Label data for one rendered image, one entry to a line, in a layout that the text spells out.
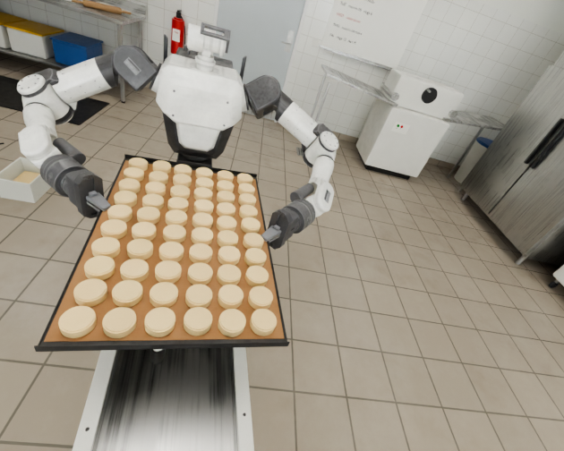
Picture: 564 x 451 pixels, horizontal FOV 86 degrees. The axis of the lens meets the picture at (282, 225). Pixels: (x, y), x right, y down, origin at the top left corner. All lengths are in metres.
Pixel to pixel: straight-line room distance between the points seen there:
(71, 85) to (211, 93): 0.41
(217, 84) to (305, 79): 3.70
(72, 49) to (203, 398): 4.25
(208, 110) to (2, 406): 1.46
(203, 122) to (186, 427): 0.86
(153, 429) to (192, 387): 0.11
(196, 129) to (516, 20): 4.88
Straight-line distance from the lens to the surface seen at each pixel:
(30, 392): 1.83
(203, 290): 0.62
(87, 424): 0.75
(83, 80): 1.17
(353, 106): 4.94
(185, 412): 0.81
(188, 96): 1.07
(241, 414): 0.75
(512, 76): 5.75
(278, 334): 0.62
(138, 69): 1.12
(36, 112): 1.13
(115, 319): 0.59
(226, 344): 0.58
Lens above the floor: 1.60
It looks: 37 degrees down
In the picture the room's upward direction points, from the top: 19 degrees clockwise
